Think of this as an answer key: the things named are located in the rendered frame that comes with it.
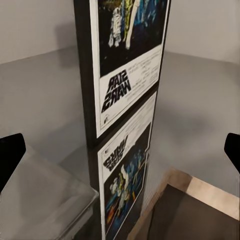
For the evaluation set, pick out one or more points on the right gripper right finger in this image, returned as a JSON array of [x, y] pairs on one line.
[[232, 149]]

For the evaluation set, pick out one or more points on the poster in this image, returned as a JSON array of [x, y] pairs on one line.
[[121, 45]]

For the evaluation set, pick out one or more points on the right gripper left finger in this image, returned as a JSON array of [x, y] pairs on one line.
[[12, 149]]

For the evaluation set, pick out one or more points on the drop in sink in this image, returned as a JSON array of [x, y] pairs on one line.
[[41, 201]]

